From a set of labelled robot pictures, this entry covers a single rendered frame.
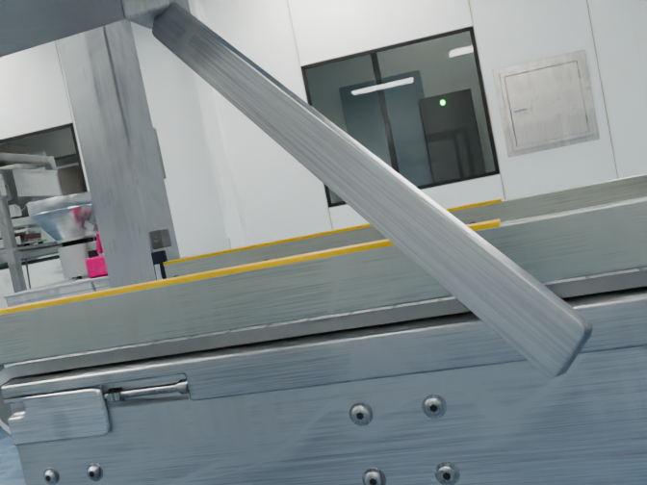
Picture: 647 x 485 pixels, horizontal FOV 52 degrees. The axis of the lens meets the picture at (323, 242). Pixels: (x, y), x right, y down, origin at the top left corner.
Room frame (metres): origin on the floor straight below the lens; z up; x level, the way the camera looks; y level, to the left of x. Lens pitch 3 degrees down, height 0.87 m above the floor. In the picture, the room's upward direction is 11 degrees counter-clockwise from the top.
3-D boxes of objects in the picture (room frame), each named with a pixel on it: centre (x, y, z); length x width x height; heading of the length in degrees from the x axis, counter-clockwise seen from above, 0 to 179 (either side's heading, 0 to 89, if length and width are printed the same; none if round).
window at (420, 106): (5.35, -0.78, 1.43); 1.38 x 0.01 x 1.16; 81
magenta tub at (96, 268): (2.83, 0.90, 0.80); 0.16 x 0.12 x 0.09; 81
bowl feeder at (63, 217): (3.11, 1.06, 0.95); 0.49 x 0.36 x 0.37; 81
